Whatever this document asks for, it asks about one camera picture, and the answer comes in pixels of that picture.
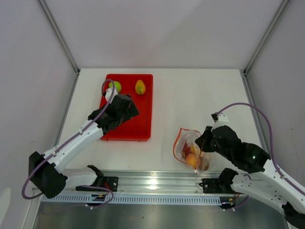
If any green apple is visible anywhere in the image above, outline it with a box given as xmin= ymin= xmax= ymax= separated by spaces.
xmin=108 ymin=81 xmax=122 ymax=93

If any red plastic tray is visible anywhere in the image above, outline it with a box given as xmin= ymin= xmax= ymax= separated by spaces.
xmin=101 ymin=73 xmax=153 ymax=142

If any yellow green mango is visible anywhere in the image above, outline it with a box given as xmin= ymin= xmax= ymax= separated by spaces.
xmin=135 ymin=80 xmax=146 ymax=95

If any brown kiwi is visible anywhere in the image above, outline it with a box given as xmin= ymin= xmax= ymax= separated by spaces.
xmin=197 ymin=156 xmax=210 ymax=171

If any orange yellow fruit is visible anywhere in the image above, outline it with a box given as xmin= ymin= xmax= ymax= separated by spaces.
xmin=190 ymin=143 xmax=201 ymax=157

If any pink peach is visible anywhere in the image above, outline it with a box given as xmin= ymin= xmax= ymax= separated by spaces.
xmin=185 ymin=153 xmax=197 ymax=169

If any red grape bunch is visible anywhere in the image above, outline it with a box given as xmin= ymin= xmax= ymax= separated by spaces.
xmin=182 ymin=142 xmax=191 ymax=159

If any clear zip top bag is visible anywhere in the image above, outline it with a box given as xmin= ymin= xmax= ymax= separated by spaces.
xmin=173 ymin=128 xmax=212 ymax=174

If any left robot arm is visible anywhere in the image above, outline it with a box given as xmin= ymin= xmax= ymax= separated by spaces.
xmin=29 ymin=94 xmax=139 ymax=198

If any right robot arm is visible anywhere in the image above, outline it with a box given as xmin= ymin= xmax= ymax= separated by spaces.
xmin=195 ymin=125 xmax=305 ymax=229

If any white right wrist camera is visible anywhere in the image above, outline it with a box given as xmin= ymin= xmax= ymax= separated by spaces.
xmin=212 ymin=113 xmax=229 ymax=130

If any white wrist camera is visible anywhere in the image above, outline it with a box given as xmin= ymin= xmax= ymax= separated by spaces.
xmin=212 ymin=113 xmax=229 ymax=130
xmin=102 ymin=87 xmax=118 ymax=103

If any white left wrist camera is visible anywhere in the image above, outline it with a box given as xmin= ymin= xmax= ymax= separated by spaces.
xmin=102 ymin=87 xmax=118 ymax=103

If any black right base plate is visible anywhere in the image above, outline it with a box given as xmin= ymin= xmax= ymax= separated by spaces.
xmin=199 ymin=177 xmax=244 ymax=194

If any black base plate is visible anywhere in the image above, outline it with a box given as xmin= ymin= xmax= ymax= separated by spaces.
xmin=199 ymin=177 xmax=244 ymax=194
xmin=76 ymin=177 xmax=119 ymax=192

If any aluminium front rail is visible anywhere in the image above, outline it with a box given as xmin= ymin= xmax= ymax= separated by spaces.
xmin=32 ymin=170 xmax=292 ymax=197

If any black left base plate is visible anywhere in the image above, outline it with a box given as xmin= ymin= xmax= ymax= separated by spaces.
xmin=76 ymin=177 xmax=119 ymax=192

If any white slotted cable duct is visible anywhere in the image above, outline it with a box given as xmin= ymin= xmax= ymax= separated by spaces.
xmin=41 ymin=193 xmax=222 ymax=206

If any left aluminium frame post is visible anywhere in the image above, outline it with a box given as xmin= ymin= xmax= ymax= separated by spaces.
xmin=36 ymin=0 xmax=80 ymax=75

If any aluminium frame post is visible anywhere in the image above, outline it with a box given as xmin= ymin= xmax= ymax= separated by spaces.
xmin=36 ymin=0 xmax=80 ymax=75
xmin=243 ymin=0 xmax=292 ymax=77

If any right aluminium frame post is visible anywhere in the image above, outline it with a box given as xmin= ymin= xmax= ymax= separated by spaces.
xmin=243 ymin=0 xmax=292 ymax=77

